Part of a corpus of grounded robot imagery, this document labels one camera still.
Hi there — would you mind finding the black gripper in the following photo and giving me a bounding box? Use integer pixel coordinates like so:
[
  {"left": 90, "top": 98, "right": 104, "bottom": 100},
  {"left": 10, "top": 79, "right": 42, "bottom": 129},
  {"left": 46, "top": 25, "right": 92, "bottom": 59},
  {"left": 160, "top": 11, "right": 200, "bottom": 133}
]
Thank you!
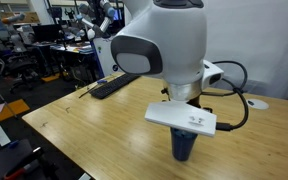
[{"left": 187, "top": 95, "right": 214, "bottom": 114}]

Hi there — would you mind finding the grey arm with orange joint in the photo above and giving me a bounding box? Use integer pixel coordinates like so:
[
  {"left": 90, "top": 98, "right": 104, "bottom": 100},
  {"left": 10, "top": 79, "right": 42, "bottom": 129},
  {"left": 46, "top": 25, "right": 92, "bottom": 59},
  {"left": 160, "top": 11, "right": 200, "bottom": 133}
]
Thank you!
[{"left": 0, "top": 12, "right": 28, "bottom": 54}]

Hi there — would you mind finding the dark blue plastic cup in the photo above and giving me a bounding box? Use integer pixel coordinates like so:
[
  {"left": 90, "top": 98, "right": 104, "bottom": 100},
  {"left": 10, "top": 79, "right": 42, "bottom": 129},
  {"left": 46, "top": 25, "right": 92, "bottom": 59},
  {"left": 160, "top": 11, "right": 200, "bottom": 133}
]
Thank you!
[{"left": 169, "top": 127, "right": 199, "bottom": 162}]

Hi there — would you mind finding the black computer keyboard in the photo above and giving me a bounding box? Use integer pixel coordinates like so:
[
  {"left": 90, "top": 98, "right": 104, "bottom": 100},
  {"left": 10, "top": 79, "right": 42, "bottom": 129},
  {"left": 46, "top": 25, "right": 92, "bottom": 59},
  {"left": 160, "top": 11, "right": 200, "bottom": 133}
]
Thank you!
[{"left": 89, "top": 73, "right": 141, "bottom": 100}]

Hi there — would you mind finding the white backdrop sheet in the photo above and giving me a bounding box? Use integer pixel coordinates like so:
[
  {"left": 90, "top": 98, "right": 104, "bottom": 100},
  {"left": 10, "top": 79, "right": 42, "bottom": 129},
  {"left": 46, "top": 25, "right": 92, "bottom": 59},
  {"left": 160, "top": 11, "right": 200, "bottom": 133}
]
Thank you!
[{"left": 203, "top": 0, "right": 288, "bottom": 100}]

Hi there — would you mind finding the cluttered dark desk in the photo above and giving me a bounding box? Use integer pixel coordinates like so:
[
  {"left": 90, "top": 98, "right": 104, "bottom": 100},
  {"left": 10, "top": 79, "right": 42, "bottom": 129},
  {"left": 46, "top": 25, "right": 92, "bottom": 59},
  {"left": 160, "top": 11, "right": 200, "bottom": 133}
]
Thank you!
[{"left": 48, "top": 41, "right": 97, "bottom": 81}]

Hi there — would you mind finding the black computer monitor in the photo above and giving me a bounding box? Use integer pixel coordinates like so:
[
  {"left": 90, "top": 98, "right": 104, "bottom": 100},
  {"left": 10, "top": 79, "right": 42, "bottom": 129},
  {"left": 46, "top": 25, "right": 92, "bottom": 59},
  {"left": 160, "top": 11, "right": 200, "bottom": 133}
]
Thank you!
[{"left": 32, "top": 23, "right": 63, "bottom": 44}]

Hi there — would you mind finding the black office chair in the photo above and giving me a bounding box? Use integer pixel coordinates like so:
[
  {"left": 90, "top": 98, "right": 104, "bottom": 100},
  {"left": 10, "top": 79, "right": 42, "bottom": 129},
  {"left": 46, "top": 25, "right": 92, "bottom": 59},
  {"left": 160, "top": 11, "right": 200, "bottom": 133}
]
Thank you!
[{"left": 3, "top": 53, "right": 42, "bottom": 94}]

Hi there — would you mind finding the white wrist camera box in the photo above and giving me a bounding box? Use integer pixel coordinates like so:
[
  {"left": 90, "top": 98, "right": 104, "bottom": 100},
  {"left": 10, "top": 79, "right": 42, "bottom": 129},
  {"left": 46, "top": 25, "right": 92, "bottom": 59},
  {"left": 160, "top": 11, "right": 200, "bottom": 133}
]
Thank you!
[{"left": 144, "top": 100, "right": 218, "bottom": 138}]

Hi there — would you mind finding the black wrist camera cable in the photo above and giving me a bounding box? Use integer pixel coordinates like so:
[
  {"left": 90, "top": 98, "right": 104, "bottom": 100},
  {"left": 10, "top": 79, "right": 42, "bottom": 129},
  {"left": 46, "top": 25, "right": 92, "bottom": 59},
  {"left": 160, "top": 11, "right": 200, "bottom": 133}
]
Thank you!
[{"left": 202, "top": 60, "right": 250, "bottom": 132}]

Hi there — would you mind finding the white round cable grommet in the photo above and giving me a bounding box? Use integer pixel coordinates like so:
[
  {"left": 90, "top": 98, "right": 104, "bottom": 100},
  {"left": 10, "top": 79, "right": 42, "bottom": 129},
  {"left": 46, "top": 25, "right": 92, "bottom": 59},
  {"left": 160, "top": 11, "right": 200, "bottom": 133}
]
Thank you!
[{"left": 245, "top": 98, "right": 270, "bottom": 111}]

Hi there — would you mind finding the white robot pedestal cabinet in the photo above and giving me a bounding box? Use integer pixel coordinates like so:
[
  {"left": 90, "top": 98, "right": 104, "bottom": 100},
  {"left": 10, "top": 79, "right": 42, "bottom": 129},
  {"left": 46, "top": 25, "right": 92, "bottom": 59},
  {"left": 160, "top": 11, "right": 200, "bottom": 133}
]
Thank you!
[{"left": 92, "top": 36, "right": 125, "bottom": 78}]

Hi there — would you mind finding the orange handled clamp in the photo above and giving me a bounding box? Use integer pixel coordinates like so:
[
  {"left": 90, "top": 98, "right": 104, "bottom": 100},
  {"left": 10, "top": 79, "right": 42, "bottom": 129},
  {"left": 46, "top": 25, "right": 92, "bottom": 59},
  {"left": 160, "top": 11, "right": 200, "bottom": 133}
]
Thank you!
[{"left": 2, "top": 146, "right": 61, "bottom": 180}]

